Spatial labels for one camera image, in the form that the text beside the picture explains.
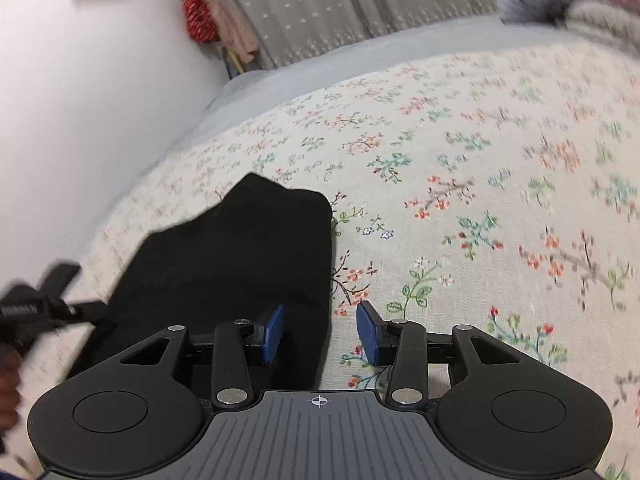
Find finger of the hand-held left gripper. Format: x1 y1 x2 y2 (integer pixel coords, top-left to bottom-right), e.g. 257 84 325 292
42 260 82 305
65 300 109 326

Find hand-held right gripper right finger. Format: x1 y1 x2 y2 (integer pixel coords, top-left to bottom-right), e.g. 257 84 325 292
356 300 522 407

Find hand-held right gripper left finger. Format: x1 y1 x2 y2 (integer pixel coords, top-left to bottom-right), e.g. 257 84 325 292
120 303 287 408

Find black pants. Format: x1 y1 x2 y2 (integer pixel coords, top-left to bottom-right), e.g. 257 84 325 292
67 172 335 393

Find person's left hand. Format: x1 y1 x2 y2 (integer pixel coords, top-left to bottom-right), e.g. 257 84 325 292
0 346 23 432

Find floral printed blanket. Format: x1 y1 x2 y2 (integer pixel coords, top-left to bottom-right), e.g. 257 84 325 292
0 42 640 480

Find yellow clothes rack pole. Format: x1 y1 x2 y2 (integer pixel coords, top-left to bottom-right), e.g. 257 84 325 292
222 47 247 80

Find grey bed sheet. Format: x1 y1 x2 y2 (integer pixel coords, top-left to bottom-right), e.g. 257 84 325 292
165 12 566 153

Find pink hanging garment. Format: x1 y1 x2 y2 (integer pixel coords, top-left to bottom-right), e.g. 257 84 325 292
211 0 261 62

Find grey star-patterned curtain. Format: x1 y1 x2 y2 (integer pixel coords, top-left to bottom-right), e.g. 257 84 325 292
192 0 516 68

